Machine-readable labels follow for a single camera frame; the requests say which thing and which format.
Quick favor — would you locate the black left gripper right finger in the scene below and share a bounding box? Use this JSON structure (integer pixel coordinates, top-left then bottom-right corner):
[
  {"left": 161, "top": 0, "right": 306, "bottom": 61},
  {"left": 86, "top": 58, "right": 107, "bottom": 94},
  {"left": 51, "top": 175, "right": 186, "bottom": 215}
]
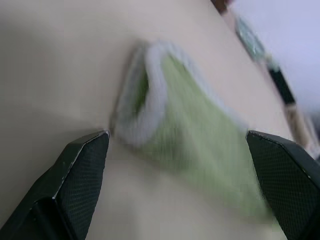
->
[{"left": 245, "top": 129, "right": 320, "bottom": 240}]

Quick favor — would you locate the green towel with white border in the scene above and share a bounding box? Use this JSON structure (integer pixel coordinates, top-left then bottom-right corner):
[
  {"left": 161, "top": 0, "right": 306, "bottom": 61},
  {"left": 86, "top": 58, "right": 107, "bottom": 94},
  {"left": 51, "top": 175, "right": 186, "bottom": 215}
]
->
[{"left": 109, "top": 39, "right": 281, "bottom": 227}]

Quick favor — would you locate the green and black blurred object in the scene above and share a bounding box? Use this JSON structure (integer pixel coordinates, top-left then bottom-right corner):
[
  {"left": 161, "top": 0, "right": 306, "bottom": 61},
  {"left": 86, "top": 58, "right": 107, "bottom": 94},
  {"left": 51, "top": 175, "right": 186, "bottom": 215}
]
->
[{"left": 233, "top": 15, "right": 318, "bottom": 153}]

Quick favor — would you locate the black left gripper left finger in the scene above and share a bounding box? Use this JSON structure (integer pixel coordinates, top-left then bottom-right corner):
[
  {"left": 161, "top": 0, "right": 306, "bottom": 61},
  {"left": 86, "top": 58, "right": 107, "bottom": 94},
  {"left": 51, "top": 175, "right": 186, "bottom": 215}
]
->
[{"left": 0, "top": 129, "right": 111, "bottom": 240}]

